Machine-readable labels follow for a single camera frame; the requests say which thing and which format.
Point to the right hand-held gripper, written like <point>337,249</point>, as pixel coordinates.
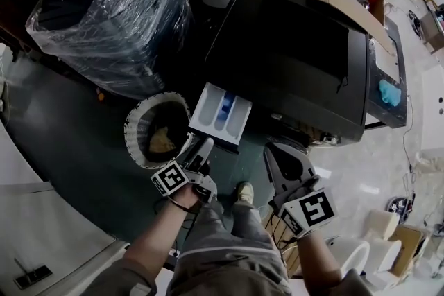
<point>308,209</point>

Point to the black round device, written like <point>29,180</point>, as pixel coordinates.
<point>399,207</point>

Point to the black washing machine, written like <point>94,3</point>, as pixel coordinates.
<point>288,55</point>

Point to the white ribbed waste basket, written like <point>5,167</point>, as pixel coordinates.
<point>133,128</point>

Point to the teal cloth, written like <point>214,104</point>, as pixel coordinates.
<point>390,91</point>

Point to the person's left forearm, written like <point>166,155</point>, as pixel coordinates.
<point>156,235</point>

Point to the person's grey trousers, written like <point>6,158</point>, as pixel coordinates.
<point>225,246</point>

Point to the yellow paper scrap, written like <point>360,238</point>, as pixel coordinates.
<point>161,142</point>

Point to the person's beige shoe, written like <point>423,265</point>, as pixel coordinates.
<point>245,191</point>

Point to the wooden slatted crate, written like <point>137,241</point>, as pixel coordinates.
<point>282,235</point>

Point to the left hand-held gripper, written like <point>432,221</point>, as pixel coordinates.
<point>173,178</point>

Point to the white foam roll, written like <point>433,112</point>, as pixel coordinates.
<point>381,223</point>
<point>354,254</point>

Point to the white cabinet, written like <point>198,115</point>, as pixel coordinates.
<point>41,218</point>

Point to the small cardboard box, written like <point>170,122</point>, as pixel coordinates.
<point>409,249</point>

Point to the white detergent drawer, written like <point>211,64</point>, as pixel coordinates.
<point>208,111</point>

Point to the open cardboard box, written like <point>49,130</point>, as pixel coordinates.
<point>347,7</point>

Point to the person's left hand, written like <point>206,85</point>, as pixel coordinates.
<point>187,195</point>

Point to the person's right forearm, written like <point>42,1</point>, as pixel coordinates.
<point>317,256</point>

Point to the plastic-wrapped black appliance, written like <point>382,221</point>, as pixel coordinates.
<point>111,24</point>

